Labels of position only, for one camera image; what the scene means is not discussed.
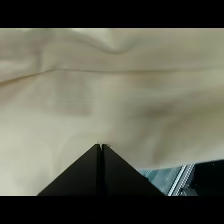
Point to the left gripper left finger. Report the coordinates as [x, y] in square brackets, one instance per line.
[83, 176]

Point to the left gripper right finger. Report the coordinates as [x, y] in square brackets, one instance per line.
[123, 178]

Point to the silver frame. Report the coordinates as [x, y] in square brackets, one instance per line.
[180, 180]

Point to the cream garment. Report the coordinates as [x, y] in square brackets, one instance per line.
[110, 96]

